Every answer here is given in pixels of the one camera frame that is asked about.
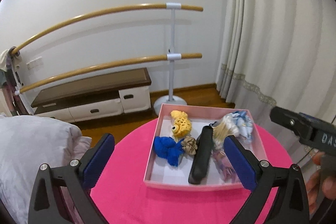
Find light blue patterned scrunchie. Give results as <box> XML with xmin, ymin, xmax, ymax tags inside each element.
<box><xmin>223</xmin><ymin>110</ymin><xmax>253</xmax><ymax>144</ymax></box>

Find black glasses case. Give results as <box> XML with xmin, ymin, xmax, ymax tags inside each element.
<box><xmin>188</xmin><ymin>126</ymin><xmax>214</xmax><ymax>185</ymax></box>

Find yellow crochet fish toy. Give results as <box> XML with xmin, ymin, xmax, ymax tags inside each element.
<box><xmin>170</xmin><ymin>110</ymin><xmax>192</xmax><ymax>141</ymax></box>

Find pastel organza ribbon bow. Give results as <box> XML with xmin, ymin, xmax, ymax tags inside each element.
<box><xmin>213</xmin><ymin>148</ymin><xmax>240</xmax><ymax>183</ymax></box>

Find bag of cotton swabs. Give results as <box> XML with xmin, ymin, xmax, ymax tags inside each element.
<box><xmin>211</xmin><ymin>117</ymin><xmax>240</xmax><ymax>150</ymax></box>

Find person's right hand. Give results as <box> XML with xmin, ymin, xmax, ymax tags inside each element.
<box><xmin>305</xmin><ymin>151</ymin><xmax>336</xmax><ymax>215</ymax></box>

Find pink round table cover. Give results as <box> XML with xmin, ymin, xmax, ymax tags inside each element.
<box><xmin>89</xmin><ymin>117</ymin><xmax>295</xmax><ymax>224</ymax></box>

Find pink cardboard box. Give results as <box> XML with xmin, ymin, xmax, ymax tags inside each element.
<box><xmin>143</xmin><ymin>104</ymin><xmax>267</xmax><ymax>191</ymax></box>

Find white curtain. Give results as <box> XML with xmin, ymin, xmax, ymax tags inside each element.
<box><xmin>217</xmin><ymin>0</ymin><xmax>335</xmax><ymax>166</ymax></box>

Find white brown tv cabinet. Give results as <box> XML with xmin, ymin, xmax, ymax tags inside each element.
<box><xmin>31</xmin><ymin>68</ymin><xmax>151</xmax><ymax>123</ymax></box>

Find lower wooden ballet bar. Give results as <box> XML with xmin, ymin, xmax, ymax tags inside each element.
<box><xmin>14</xmin><ymin>53</ymin><xmax>202</xmax><ymax>96</ymax></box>

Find wooden ballet bar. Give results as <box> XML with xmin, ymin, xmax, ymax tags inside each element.
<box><xmin>8</xmin><ymin>3</ymin><xmax>204</xmax><ymax>55</ymax></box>
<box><xmin>14</xmin><ymin>53</ymin><xmax>202</xmax><ymax>96</ymax></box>

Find clothes hanging on bar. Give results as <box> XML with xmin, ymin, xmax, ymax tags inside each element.
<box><xmin>1</xmin><ymin>47</ymin><xmax>29</xmax><ymax>116</ymax></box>

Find white barre stand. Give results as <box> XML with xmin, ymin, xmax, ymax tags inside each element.
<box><xmin>153</xmin><ymin>2</ymin><xmax>187</xmax><ymax>115</ymax></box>

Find upper wooden ballet bar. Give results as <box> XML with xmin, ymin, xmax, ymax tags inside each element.
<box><xmin>8</xmin><ymin>3</ymin><xmax>204</xmax><ymax>55</ymax></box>

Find white wall switch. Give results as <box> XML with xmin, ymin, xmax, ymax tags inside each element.
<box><xmin>26</xmin><ymin>57</ymin><xmax>43</xmax><ymax>71</ymax></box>

